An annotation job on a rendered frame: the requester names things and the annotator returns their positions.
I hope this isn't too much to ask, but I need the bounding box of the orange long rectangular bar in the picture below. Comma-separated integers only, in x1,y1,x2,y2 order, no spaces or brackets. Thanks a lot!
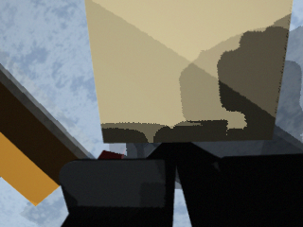
0,81,79,206

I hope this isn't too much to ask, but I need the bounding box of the red square block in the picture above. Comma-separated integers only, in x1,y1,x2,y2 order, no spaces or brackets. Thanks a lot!
99,150,122,159

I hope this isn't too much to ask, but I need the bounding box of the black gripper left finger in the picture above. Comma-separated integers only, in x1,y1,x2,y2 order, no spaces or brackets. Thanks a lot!
59,143,176,227

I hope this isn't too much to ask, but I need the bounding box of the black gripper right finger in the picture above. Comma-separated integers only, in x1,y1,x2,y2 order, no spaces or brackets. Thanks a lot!
176,142,303,227

